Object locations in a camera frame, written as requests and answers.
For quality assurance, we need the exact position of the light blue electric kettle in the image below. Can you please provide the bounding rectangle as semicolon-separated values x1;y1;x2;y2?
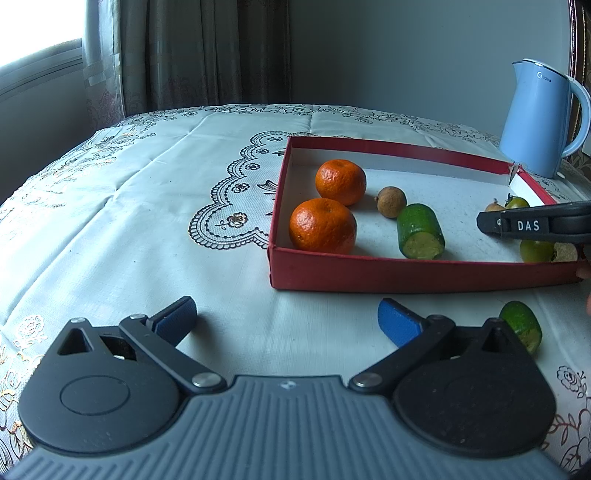
499;58;591;180

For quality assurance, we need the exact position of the green cucumber piece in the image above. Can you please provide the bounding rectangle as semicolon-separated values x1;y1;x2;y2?
397;203;446;260
499;301;543;354

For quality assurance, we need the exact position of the red shallow cardboard box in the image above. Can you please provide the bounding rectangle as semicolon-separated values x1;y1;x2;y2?
268;135;589;294

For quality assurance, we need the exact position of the window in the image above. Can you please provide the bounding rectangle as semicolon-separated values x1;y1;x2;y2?
0;0;88;107

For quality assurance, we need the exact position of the person's right hand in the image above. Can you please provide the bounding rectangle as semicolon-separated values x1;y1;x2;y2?
575;244;591;317

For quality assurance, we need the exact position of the gold patterned framed wall panel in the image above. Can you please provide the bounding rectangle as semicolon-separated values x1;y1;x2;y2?
566;0;591;167

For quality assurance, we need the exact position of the dark purple eggplant piece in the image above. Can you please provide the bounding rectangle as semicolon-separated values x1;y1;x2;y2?
551;242;581;263

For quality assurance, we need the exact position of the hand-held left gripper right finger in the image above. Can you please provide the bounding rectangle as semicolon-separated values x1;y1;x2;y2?
348;298;539;394

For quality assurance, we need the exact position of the grey curtain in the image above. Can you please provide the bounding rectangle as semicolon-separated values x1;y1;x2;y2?
83;0;291;125

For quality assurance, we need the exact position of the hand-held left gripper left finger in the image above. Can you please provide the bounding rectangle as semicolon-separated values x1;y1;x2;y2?
44;296;228;395

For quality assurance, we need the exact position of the brown longan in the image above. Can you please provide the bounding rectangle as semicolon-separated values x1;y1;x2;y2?
375;186;407;219

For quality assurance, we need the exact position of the orange tangerine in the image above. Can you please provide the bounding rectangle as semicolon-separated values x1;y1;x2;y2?
315;159;367;206
289;198;358;254

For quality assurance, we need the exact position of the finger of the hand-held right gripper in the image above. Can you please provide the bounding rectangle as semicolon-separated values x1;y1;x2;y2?
477;211;509;238

